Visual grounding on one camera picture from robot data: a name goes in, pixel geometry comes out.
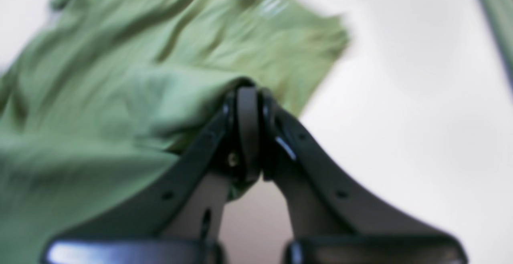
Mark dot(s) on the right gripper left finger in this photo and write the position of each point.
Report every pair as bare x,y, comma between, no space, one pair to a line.
176,219

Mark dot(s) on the green cloth at left edge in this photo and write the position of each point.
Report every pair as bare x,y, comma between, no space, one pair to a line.
499,14

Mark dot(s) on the green t-shirt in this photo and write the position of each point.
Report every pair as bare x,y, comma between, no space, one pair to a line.
102,102

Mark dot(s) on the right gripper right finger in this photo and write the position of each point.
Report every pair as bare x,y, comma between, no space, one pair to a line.
334,219

